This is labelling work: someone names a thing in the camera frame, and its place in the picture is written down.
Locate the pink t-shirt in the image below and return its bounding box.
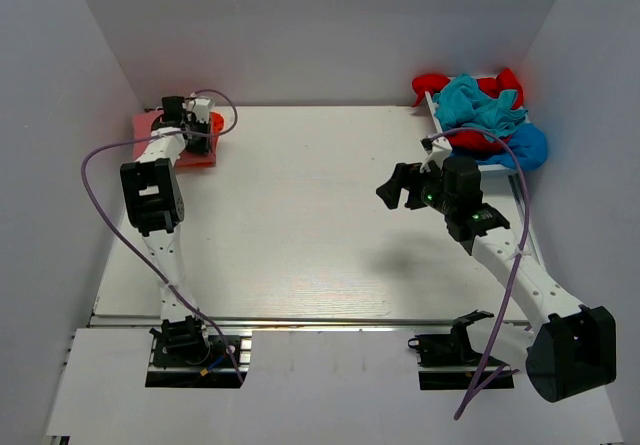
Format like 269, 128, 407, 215
131, 110, 218, 168

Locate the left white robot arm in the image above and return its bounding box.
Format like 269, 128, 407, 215
120, 95, 213, 334

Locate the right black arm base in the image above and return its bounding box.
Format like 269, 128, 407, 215
407, 310, 494, 391

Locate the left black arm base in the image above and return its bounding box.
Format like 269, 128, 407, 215
145, 317, 250, 389

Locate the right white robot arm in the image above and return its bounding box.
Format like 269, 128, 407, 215
376, 157, 617, 403

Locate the folded orange t-shirt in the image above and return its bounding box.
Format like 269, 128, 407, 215
209, 112, 225, 135

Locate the white plastic bin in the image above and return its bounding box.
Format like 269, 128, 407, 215
424, 72, 529, 179

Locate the teal crumpled t-shirt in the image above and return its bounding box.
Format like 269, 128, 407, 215
432, 74, 527, 138

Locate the blue crumpled t-shirt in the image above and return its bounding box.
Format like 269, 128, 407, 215
447, 123, 548, 171

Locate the red crumpled t-shirt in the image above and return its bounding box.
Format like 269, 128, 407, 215
412, 68, 527, 154

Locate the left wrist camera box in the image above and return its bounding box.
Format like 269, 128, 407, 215
186, 96, 215, 122

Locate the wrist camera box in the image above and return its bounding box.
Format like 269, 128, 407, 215
186, 96, 215, 122
420, 137, 452, 173

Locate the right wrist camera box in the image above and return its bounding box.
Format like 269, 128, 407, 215
420, 137, 452, 173

